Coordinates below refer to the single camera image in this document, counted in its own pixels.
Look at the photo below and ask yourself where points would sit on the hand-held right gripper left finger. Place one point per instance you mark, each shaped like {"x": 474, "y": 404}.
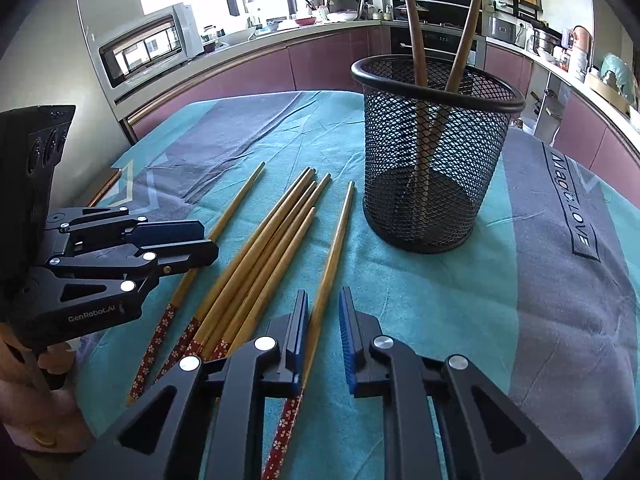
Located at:
{"x": 300, "y": 330}

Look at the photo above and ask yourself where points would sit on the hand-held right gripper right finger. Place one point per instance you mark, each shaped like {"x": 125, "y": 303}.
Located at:
{"x": 347, "y": 340}

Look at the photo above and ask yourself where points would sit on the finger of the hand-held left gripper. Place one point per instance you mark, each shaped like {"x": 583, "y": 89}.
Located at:
{"x": 165, "y": 232}
{"x": 185, "y": 256}

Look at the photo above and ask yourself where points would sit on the wooden chopstick red patterned end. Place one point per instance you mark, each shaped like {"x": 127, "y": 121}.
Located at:
{"x": 335, "y": 250}
{"x": 235, "y": 205}
{"x": 412, "y": 20}
{"x": 284, "y": 260}
{"x": 300, "y": 220}
{"x": 280, "y": 210}
{"x": 470, "y": 20}
{"x": 281, "y": 235}

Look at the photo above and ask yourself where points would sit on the black mesh utensil holder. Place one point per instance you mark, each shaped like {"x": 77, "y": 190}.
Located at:
{"x": 480, "y": 160}

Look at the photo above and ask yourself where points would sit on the person's left hand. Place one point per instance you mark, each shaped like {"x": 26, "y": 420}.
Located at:
{"x": 30, "y": 410}

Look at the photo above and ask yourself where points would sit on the teal grey printed tablecloth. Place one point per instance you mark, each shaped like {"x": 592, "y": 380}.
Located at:
{"x": 500, "y": 310}

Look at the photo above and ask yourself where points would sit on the silver microwave oven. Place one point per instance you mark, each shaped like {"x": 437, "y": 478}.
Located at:
{"x": 145, "y": 50}

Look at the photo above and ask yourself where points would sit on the purple kitchen cabinets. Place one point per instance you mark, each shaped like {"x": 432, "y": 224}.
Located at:
{"x": 320, "y": 60}

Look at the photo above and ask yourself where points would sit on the kitchen faucet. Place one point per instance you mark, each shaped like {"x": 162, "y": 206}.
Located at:
{"x": 245, "y": 5}

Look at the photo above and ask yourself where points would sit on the white kitchen countertop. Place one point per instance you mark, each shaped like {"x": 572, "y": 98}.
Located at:
{"x": 320, "y": 31}

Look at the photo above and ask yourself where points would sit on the black built-in oven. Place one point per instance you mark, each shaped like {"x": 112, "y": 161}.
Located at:
{"x": 440, "y": 42}

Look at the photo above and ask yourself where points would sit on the wok with lid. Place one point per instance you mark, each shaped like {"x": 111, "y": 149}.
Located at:
{"x": 407, "y": 10}

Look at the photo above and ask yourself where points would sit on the silver countertop appliance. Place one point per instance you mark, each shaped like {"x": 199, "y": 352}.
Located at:
{"x": 502, "y": 29}

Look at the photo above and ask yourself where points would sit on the steel cooking pot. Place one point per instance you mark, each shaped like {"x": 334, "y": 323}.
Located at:
{"x": 544, "y": 42}

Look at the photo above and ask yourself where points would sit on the pink white kettle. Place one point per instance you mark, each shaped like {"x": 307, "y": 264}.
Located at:
{"x": 580, "y": 47}

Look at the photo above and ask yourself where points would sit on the green dome food cover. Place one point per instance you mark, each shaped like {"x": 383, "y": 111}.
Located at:
{"x": 617, "y": 72}

